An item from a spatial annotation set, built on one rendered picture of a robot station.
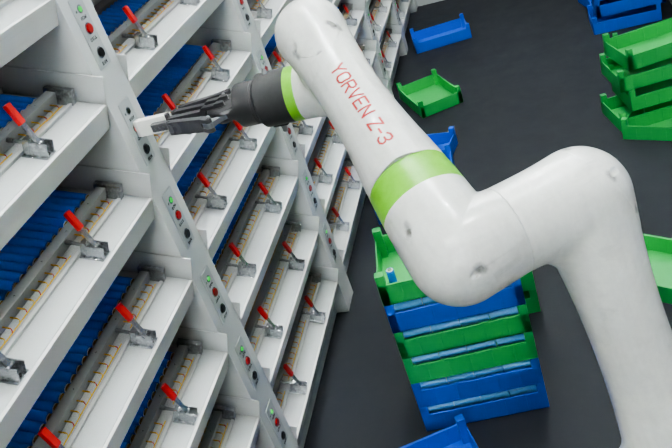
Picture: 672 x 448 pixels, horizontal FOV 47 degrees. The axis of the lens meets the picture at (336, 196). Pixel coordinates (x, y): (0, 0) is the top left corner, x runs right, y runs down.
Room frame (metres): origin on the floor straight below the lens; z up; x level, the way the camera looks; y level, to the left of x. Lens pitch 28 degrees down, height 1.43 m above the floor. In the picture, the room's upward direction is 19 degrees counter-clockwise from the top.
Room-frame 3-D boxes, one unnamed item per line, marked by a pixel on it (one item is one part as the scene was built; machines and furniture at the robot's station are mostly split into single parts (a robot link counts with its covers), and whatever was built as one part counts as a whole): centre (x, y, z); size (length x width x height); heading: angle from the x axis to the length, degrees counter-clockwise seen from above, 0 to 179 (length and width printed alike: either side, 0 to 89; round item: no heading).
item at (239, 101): (1.24, 0.11, 0.99); 0.09 x 0.08 x 0.07; 71
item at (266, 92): (1.22, 0.04, 0.99); 0.09 x 0.06 x 0.12; 161
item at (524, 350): (1.43, -0.18, 0.20); 0.30 x 0.20 x 0.08; 80
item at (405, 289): (1.43, -0.18, 0.44); 0.30 x 0.20 x 0.08; 80
